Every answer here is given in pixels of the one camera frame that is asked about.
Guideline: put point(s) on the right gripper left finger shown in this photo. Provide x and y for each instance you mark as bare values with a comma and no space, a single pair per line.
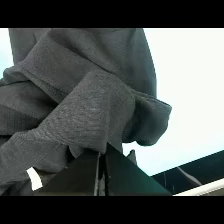
80,180

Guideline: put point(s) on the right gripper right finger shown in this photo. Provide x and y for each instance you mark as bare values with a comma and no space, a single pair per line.
130,180

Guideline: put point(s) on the dark grey garment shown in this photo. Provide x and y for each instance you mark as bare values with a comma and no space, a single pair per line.
83,100

